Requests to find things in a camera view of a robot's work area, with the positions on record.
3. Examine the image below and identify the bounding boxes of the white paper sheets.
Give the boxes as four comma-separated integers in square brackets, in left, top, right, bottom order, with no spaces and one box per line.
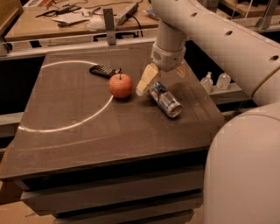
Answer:
[52,12,90,24]

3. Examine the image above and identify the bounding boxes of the clear sanitizer bottle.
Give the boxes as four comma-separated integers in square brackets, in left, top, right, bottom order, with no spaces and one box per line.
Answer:
[216,73,231,90]
[200,72,214,93]

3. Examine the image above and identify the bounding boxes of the black chocolate bar wrapper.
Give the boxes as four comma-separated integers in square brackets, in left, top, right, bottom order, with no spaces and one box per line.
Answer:
[89,65,122,79]

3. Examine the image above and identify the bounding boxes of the right clear sanitizer bottle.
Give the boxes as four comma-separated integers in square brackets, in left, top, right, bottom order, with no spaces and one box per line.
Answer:
[216,73,231,90]

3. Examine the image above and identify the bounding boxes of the grey power strip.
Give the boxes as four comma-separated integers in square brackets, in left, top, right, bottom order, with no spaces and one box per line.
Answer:
[115,3,138,25]

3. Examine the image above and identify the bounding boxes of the grey drawer cabinet table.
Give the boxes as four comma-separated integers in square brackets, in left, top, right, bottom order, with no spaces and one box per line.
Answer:
[1,43,224,224]

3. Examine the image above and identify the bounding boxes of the red apple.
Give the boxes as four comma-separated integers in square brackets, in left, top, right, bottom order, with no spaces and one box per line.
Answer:
[108,73,133,99]

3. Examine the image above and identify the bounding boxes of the left clear sanitizer bottle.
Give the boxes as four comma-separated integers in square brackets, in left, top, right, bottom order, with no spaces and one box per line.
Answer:
[200,72,214,93]

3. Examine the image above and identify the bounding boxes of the silver blue redbull can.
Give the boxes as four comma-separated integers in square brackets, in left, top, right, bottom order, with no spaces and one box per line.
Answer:
[149,81,182,118]

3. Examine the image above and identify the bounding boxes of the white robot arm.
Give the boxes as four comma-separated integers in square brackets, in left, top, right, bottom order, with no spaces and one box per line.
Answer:
[136,0,280,224]

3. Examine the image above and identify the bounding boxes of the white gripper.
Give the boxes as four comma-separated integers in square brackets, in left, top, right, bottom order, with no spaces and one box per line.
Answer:
[136,43,186,96]

